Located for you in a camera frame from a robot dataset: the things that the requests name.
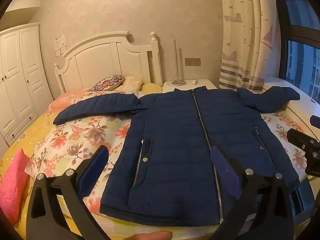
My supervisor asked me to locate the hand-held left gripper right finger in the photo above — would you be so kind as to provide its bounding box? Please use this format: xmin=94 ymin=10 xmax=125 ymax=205
xmin=211 ymin=146 xmax=295 ymax=240

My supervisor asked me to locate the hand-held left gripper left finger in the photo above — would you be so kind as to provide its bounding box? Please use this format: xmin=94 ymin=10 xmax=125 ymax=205
xmin=26 ymin=145 xmax=112 ymax=240

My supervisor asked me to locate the navy blue puffer jacket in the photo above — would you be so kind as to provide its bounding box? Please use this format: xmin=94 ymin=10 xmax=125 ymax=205
xmin=53 ymin=85 xmax=300 ymax=227

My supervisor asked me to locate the person's left hand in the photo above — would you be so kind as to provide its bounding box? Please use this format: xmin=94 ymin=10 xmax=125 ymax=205
xmin=124 ymin=231 xmax=173 ymax=240

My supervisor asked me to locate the white desk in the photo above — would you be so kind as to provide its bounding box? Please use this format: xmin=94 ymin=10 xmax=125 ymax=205
xmin=260 ymin=76 xmax=320 ymax=140

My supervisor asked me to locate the floral quilt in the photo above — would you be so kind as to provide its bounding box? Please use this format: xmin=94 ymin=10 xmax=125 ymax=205
xmin=25 ymin=90 xmax=310 ymax=217

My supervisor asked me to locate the dark framed window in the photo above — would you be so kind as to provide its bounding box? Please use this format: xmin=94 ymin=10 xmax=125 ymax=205
xmin=272 ymin=0 xmax=320 ymax=98

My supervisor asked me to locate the yellow bed sheet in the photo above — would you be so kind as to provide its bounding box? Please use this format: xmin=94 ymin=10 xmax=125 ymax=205
xmin=0 ymin=110 xmax=140 ymax=240

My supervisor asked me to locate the orange pink pillow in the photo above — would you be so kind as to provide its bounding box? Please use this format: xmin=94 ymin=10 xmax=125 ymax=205
xmin=46 ymin=88 xmax=94 ymax=113

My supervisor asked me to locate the pink fuzzy pillow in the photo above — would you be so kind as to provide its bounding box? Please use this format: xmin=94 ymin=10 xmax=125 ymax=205
xmin=0 ymin=148 xmax=30 ymax=227

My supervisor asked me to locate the white nightstand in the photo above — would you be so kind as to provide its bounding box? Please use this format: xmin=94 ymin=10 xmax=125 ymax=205
xmin=162 ymin=79 xmax=219 ymax=94

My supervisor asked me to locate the round patterned cushion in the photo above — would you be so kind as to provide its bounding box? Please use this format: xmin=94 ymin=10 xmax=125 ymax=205
xmin=91 ymin=74 xmax=125 ymax=92

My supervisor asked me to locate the beige floral pillow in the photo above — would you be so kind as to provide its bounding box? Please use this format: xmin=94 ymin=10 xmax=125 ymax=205
xmin=117 ymin=76 xmax=143 ymax=93

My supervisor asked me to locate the yellow pillow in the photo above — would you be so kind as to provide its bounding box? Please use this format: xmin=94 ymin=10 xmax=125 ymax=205
xmin=136 ymin=82 xmax=162 ymax=98

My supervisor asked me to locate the white desk lamp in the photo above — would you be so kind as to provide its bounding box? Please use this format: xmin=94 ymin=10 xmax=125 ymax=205
xmin=168 ymin=39 xmax=187 ymax=87

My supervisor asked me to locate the sailboat print curtain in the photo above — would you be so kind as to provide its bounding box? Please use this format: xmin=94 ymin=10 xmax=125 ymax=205
xmin=219 ymin=0 xmax=279 ymax=92

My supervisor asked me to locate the white wooden headboard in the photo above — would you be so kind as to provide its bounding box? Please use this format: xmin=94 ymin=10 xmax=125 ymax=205
xmin=54 ymin=31 xmax=163 ymax=94

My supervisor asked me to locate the white wardrobe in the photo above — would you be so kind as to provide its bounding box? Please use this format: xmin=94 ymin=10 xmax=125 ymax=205
xmin=0 ymin=22 xmax=54 ymax=147

